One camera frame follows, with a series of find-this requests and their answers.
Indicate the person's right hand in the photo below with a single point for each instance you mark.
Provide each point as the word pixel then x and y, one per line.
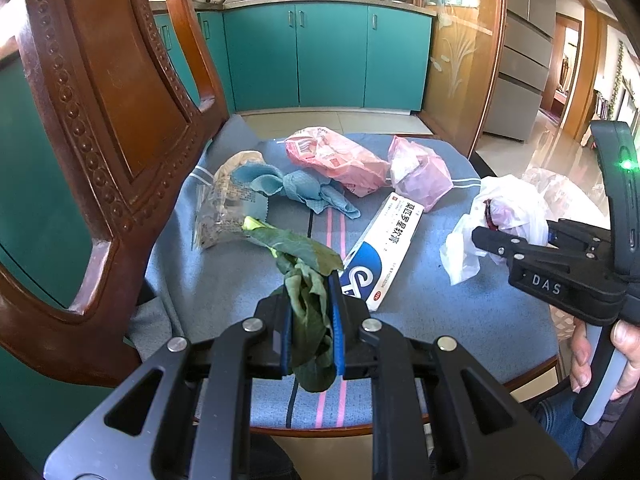
pixel 629 345

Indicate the white plastic bag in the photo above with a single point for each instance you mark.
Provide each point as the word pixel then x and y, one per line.
pixel 520 210

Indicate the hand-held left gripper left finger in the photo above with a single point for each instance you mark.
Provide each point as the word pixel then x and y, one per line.
pixel 286 340

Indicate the wood-framed glass sliding door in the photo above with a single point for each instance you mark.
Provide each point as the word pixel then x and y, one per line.
pixel 450 60

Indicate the wooden doorway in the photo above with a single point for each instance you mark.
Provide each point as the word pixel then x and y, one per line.
pixel 562 70

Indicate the blue striped seat cushion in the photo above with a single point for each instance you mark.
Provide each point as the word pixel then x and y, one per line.
pixel 450 310

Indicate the blue cleaning cloth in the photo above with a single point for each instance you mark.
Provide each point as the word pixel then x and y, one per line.
pixel 305 187

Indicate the white ointment box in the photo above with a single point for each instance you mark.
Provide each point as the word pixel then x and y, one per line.
pixel 395 230

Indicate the clear printed plastic bag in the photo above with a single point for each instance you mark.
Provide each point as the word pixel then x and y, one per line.
pixel 220 210

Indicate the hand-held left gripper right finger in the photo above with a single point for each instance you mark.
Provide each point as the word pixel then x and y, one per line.
pixel 337 330

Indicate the light pink plastic bag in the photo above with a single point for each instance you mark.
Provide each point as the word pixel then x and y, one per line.
pixel 425 180

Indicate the pink printed plastic bag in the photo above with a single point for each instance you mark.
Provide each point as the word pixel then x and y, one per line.
pixel 345 162

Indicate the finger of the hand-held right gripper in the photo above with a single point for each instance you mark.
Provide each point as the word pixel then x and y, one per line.
pixel 535 270
pixel 580 237

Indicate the grey refrigerator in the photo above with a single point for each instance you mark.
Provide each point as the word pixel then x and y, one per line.
pixel 520 60

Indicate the green vegetable leaf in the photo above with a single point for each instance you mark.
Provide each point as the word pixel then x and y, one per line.
pixel 312 355

